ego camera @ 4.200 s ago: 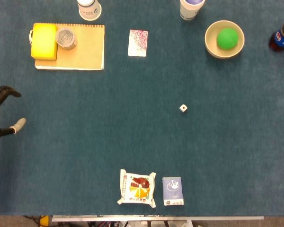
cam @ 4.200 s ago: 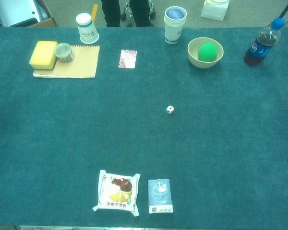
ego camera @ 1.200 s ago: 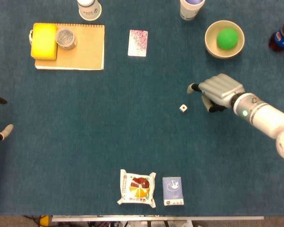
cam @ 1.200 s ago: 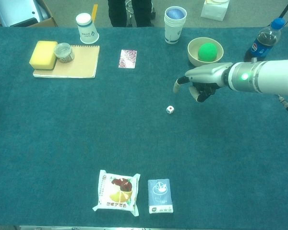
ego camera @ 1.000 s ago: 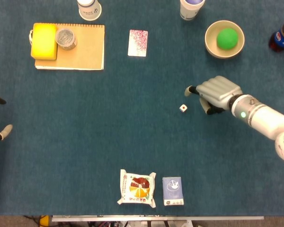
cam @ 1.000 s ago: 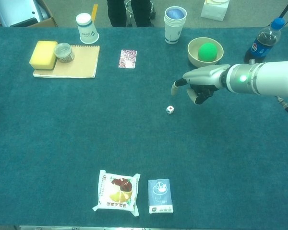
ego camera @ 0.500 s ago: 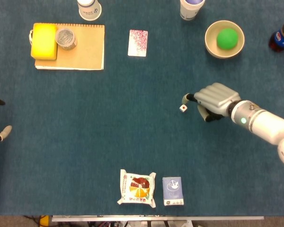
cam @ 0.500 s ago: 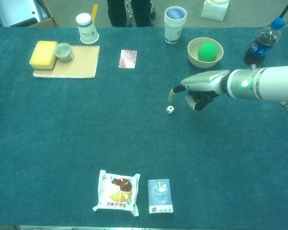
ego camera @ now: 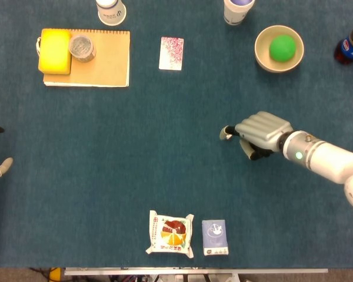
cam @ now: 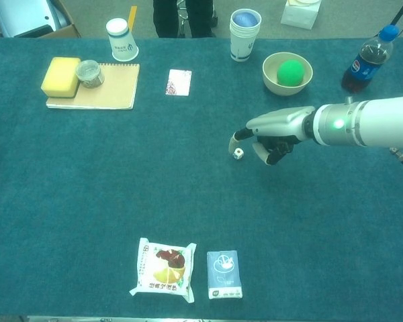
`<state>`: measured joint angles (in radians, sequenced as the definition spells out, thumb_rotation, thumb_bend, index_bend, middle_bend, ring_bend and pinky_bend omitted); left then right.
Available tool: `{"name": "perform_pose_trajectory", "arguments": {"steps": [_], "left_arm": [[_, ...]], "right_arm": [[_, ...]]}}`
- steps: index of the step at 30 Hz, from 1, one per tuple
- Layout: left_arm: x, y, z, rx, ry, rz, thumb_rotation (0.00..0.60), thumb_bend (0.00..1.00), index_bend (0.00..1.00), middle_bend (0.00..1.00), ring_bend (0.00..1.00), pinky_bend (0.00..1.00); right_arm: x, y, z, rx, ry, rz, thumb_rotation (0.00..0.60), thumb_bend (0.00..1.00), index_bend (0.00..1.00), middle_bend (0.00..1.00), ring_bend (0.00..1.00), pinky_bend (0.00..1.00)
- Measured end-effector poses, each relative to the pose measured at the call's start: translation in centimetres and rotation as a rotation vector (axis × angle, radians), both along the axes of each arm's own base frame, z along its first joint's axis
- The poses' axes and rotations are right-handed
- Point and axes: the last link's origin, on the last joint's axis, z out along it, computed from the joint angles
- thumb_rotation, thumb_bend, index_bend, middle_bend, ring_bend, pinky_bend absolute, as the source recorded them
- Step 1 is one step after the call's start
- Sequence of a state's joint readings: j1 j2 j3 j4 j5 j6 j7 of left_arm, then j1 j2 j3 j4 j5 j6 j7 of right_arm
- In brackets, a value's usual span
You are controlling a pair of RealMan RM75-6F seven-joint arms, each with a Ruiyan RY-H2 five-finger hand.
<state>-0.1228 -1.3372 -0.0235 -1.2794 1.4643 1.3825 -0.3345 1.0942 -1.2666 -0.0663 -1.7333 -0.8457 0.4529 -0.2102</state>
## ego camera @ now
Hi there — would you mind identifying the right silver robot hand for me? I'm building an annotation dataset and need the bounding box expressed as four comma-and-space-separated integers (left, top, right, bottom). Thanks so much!
219, 110, 294, 162

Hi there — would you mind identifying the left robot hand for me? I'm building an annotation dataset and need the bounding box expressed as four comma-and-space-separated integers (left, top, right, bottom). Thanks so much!
0, 120, 14, 180

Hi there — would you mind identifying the beige bowl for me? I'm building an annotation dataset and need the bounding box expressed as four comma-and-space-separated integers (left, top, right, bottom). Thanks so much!
254, 25, 305, 73

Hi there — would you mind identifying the green ball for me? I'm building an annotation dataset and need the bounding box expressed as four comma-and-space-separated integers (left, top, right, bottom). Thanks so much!
269, 34, 297, 62

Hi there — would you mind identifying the teal table cloth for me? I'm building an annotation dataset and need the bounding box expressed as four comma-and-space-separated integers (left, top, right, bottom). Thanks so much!
0, 0, 353, 269

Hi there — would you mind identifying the cola bottle blue cap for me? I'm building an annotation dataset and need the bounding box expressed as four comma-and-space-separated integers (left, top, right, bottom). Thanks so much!
334, 25, 353, 65

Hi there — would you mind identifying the blue tissue pack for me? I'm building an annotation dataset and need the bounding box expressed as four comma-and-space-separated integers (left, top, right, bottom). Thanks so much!
201, 219, 229, 256

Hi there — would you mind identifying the red patterned white card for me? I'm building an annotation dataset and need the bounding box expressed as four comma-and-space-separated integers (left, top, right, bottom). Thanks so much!
158, 36, 185, 71

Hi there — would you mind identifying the yellow plastic item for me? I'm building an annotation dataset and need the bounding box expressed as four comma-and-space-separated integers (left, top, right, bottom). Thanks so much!
48, 267, 62, 282

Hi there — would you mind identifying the yellow sponge block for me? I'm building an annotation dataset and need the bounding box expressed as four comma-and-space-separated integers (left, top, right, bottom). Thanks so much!
38, 28, 72, 75

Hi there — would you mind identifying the kraft spiral notebook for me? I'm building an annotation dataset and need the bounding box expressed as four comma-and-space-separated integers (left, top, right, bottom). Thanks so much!
43, 28, 131, 88

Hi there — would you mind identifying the white snack packet fruit print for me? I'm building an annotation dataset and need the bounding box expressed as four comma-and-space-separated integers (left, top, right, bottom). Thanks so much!
145, 210, 195, 259

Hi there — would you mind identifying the upturned white paper cup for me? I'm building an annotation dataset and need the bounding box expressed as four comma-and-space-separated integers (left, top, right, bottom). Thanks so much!
95, 0, 127, 26

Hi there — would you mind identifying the metal table frame rail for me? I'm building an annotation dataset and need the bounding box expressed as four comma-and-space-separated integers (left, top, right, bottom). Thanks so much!
64, 267, 329, 282

